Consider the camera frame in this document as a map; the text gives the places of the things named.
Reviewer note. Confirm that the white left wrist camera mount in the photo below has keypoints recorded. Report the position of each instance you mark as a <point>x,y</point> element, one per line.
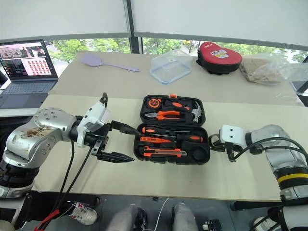
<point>93,118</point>

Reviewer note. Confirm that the orange voltage tester pen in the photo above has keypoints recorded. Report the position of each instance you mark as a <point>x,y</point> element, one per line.
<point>154,139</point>

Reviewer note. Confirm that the orange black tape measure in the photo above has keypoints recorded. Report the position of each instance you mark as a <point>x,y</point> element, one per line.
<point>154,103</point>

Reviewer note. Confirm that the orange black utility knife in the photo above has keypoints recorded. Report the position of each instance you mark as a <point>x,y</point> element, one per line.
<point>161,152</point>

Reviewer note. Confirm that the open laptop computer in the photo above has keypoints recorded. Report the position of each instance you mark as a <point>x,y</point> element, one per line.
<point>29,67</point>

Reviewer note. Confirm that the black table crossbar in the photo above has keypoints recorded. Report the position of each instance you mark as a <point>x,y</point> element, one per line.
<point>252,205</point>

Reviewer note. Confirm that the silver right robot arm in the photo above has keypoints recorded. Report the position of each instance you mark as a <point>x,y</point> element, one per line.
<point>274,132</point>

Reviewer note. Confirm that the black grey device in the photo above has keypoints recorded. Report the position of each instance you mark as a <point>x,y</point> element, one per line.
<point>300,92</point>

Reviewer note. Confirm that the white roller blind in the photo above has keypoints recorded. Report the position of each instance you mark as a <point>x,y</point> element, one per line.
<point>62,16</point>
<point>221,16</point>

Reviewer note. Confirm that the white shoe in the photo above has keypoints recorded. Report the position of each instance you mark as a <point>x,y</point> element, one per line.
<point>264,225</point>

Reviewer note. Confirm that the black tool case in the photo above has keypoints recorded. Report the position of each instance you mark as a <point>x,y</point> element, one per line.
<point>172,160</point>

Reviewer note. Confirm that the black electrical tape roll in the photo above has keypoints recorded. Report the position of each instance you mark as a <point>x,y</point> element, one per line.
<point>210,140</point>

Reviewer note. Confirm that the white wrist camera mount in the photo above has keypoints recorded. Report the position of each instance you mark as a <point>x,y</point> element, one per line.
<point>93,118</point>
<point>232,134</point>

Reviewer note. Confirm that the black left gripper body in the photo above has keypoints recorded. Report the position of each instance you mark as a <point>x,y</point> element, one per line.
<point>98,138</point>

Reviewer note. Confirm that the grey rounded shape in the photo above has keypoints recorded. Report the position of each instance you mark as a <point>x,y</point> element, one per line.
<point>126,217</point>
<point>184,217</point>

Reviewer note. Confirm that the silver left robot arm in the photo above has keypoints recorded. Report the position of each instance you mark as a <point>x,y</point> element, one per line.
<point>36,142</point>

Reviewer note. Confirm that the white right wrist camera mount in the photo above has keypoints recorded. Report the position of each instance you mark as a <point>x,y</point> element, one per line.
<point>232,134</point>

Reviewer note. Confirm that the beige folded cloth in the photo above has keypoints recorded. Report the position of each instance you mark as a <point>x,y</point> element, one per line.
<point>258,71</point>

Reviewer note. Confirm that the white red sneaker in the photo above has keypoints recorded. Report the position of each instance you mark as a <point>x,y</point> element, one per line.
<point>85,215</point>

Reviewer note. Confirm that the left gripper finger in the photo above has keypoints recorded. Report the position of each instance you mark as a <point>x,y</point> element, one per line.
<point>125,129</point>
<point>115,157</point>

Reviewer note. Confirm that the red and black bag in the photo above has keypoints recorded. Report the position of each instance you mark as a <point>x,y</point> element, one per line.
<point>217,56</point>

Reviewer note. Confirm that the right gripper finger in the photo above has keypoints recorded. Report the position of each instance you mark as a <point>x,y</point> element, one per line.
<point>220,147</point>
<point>218,136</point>

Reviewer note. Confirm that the clear plastic food container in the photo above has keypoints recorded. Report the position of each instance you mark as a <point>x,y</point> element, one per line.
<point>172,65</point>

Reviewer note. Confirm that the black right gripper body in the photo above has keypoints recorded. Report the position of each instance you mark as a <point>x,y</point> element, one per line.
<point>232,148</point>

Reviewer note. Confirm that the dark window post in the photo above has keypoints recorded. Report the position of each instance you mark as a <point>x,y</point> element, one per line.
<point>136,29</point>

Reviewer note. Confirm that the small black white device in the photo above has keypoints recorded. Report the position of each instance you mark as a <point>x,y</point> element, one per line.
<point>211,225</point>

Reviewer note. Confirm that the clear plastic bag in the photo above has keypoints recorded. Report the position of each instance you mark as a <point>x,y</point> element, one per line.
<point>293,71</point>

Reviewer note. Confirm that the purple spatula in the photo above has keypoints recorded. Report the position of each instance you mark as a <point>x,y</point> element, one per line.
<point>91,59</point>

